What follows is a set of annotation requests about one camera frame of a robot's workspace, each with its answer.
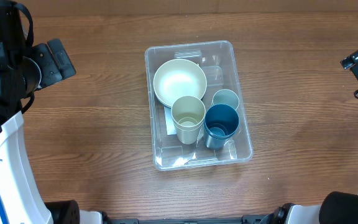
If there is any cream bowl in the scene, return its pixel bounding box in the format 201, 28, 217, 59
153, 59, 208, 108

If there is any grey small cup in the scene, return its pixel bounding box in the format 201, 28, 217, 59
211, 89, 239, 110

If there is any beige tall cup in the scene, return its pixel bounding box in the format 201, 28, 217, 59
171, 96, 206, 131
174, 121, 203, 144

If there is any dark blue tall cup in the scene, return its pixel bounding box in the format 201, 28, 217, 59
204, 126, 234, 150
204, 104, 239, 139

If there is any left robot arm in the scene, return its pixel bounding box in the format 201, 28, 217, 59
0, 1, 109, 223

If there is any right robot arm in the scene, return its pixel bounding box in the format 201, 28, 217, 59
260, 50, 358, 224

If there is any white label in bin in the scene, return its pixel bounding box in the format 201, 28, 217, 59
164, 107, 177, 136

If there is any clear plastic storage bin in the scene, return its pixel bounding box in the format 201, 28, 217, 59
145, 40, 253, 171

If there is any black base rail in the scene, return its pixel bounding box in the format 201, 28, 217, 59
103, 214, 273, 224

